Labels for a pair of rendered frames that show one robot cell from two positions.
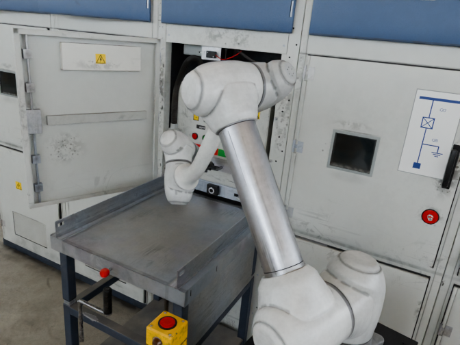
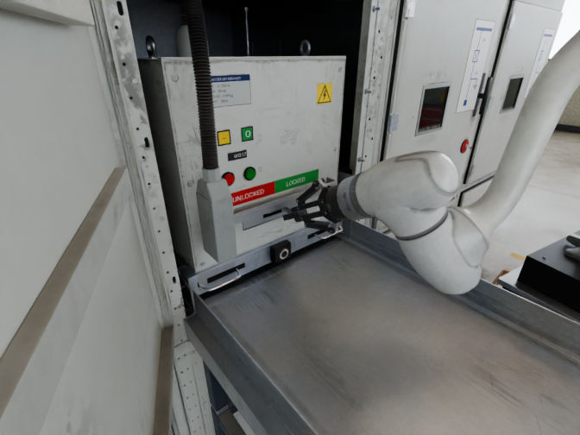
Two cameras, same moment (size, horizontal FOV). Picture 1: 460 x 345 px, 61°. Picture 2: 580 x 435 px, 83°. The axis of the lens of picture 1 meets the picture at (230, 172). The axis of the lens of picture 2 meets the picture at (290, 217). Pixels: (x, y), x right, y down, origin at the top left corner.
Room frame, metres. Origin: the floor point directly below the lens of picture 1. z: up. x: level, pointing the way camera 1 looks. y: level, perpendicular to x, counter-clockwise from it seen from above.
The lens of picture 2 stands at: (1.44, 0.78, 1.40)
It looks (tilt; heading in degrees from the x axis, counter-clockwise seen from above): 27 degrees down; 294
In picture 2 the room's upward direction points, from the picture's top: straight up
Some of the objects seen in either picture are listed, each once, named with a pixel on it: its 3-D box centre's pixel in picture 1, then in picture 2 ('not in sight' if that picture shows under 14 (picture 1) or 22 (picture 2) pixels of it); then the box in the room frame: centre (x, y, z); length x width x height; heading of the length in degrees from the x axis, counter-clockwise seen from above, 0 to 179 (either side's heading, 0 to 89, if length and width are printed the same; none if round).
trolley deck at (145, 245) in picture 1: (169, 231); (384, 349); (1.46, 0.23, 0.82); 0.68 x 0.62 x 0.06; 154
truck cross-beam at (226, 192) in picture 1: (216, 187); (273, 246); (1.82, 0.06, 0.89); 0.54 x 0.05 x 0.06; 64
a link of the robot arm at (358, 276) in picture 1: (350, 292); not in sight; (0.88, -0.35, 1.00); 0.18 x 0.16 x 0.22; 131
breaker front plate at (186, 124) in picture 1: (218, 139); (274, 164); (1.81, 0.07, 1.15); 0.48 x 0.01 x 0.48; 64
